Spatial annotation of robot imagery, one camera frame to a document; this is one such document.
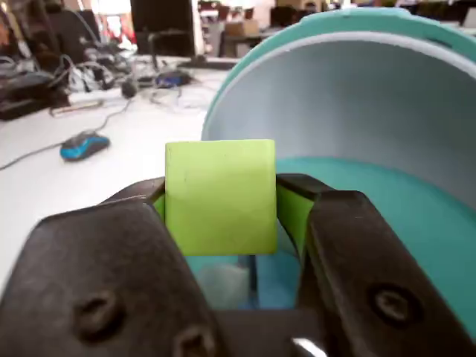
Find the teal whale-shaped lidded bin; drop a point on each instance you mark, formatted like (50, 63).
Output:
(353, 93)

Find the brown cardboard box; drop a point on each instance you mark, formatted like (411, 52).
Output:
(241, 28)

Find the blue usb hub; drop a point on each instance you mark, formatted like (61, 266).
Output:
(173, 79)

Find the black flat device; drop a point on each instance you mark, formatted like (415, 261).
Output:
(26, 94)

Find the brown flat strip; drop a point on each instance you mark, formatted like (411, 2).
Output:
(74, 108)

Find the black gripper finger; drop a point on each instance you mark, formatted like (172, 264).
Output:
(372, 279)
(104, 267)

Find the black round plug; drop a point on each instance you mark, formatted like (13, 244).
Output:
(129, 89)

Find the black computer monitor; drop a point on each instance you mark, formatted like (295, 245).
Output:
(163, 22)

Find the black office chair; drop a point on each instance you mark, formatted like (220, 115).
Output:
(63, 33)

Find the green lego block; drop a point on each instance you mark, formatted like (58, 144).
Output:
(219, 197)

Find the blue and black computer mouse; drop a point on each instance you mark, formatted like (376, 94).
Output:
(83, 145)

